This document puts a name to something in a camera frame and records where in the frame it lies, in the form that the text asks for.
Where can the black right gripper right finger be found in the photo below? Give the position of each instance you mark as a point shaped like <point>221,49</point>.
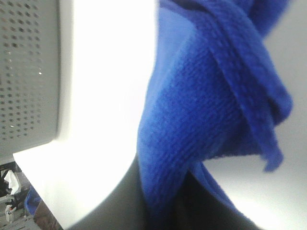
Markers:
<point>201,204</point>

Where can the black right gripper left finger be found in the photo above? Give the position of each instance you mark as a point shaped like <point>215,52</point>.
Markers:
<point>123,209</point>

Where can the blue towel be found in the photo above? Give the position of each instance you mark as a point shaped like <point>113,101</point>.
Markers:
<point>214,92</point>

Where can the blue object below table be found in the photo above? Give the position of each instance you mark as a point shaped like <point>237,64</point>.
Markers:
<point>32,201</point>

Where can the white crumpled cloth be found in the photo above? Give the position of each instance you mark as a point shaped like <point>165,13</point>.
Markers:
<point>13,182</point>

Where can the grey perforated plastic basket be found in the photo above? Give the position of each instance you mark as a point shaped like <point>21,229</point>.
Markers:
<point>29,74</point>

